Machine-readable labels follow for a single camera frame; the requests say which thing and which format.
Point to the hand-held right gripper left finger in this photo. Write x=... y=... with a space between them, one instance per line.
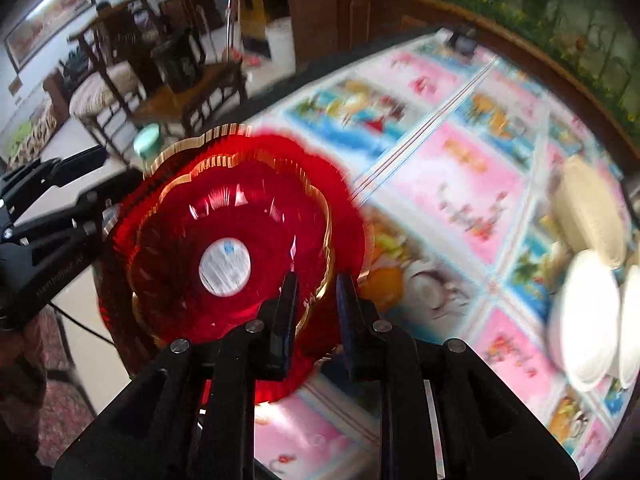
x=286 y=310

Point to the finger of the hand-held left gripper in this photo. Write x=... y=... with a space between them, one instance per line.
x=55 y=165
x=85 y=210

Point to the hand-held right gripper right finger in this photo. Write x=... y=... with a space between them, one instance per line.
x=346 y=310

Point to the large red glass plate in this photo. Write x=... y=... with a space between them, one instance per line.
x=345 y=220

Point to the small red gold-rimmed plate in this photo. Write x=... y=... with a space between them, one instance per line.
x=175 y=240

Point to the cream plate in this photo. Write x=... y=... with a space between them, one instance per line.
x=590 y=210

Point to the person's left forearm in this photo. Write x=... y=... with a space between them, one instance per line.
x=22 y=360

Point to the sofa with patterned cushions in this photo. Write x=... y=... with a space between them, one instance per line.
x=30 y=130

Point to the green stool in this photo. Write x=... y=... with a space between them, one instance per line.
x=146 y=142

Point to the wooden armchair with cushion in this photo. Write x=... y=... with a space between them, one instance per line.
x=107 y=87

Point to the large framed painting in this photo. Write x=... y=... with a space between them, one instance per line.
x=47 y=15

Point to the black tabletop appliance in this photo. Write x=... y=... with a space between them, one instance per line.
x=177 y=65

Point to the wooden side table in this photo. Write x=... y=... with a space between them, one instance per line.
x=210 y=85

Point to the mop with metal pole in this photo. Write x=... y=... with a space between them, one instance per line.
x=230 y=10

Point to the white plate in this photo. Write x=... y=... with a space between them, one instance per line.
x=582 y=320
x=631 y=325

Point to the white bucket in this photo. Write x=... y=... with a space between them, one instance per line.
x=280 y=42

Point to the wooden sideboard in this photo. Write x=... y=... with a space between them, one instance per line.
x=350 y=20

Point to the black jar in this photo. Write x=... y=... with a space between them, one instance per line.
x=460 y=38

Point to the flower wall mural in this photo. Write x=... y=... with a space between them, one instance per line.
x=550 y=5

